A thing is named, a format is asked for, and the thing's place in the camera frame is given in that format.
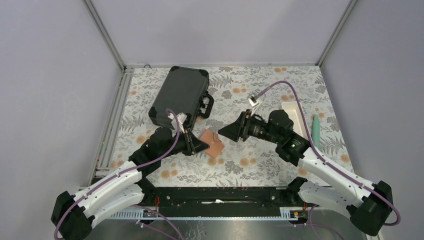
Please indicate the mint green cylindrical tube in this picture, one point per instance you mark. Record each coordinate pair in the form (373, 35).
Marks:
(315, 132)

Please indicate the white rectangular plastic tray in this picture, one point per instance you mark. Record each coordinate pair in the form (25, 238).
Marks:
(300, 126)

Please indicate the aluminium frame rail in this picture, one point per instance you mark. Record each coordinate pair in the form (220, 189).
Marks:
(107, 143)

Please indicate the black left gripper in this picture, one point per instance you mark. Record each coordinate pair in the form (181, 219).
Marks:
(193, 145)

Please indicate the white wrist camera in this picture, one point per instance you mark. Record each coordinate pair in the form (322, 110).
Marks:
(181, 118)
(253, 102)

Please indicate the black hard carrying case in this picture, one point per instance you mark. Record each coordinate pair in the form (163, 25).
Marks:
(184, 90)

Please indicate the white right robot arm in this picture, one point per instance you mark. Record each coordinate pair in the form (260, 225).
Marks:
(367, 204)

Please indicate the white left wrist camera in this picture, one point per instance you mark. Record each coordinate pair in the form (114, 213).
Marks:
(181, 118)

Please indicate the floral patterned table mat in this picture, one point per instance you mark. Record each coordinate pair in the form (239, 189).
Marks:
(252, 163)

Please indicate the perforated metal cable tray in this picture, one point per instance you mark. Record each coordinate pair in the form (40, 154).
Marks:
(262, 214)

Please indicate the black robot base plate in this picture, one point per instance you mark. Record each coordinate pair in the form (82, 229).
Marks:
(188, 201)

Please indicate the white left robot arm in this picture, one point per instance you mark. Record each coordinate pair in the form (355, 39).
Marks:
(75, 215)

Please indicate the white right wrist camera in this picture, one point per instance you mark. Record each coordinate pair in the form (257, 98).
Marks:
(253, 102)

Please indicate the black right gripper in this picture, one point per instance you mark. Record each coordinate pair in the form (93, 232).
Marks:
(240, 128)

